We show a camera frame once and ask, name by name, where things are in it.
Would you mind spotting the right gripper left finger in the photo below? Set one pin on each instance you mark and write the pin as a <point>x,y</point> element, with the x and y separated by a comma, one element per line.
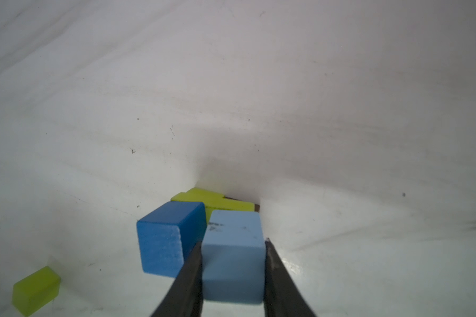
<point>185,298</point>

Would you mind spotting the dark brown wood block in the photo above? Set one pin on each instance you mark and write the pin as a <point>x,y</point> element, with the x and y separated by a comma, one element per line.
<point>257,207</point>

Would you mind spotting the lime green long block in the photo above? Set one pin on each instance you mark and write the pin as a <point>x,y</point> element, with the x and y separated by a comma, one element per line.
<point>214,202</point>

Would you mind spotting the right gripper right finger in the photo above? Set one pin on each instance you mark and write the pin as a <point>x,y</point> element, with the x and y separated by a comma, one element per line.
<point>281,296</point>

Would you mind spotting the dark blue cube block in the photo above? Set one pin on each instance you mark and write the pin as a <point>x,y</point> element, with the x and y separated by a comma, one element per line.
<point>167,235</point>

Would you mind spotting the light blue cube block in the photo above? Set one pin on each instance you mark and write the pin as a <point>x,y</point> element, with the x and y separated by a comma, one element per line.
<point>234,258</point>

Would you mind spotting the small lime green block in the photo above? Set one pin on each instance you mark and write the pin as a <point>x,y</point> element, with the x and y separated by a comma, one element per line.
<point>36,290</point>

